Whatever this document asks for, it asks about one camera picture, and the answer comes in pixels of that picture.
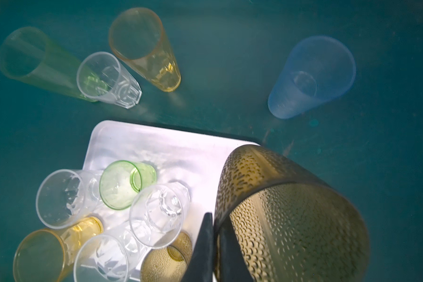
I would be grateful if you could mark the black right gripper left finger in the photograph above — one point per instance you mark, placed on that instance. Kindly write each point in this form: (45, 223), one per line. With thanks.
(200, 268)

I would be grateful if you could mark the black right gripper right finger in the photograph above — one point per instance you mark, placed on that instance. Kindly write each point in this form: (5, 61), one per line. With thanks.
(231, 266)

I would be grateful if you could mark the short brown textured cup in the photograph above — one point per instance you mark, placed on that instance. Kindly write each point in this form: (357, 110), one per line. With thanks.
(170, 263)

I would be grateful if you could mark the dark brown textured tall cup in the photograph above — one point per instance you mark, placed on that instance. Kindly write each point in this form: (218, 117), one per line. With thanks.
(291, 226)

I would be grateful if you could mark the clear faceted glass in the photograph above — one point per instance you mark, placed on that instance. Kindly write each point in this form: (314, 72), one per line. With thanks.
(157, 214)
(66, 196)
(109, 257)
(103, 78)

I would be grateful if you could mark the short green glass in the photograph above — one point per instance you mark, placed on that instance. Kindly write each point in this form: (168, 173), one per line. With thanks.
(121, 182)

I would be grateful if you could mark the short yellow amber glass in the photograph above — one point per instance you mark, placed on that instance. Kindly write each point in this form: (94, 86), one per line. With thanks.
(48, 255)

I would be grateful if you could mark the tall green tumbler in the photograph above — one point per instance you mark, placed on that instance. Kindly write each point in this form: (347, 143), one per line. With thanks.
(28, 55)

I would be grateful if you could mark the pink plastic tray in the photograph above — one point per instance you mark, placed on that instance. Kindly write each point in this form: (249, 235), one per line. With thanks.
(194, 159)

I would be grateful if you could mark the frosted blue tall tumbler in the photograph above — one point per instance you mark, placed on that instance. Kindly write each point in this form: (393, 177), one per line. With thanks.
(318, 70)

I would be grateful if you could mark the tall amber tumbler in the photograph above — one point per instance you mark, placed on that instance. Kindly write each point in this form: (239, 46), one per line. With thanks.
(138, 38)

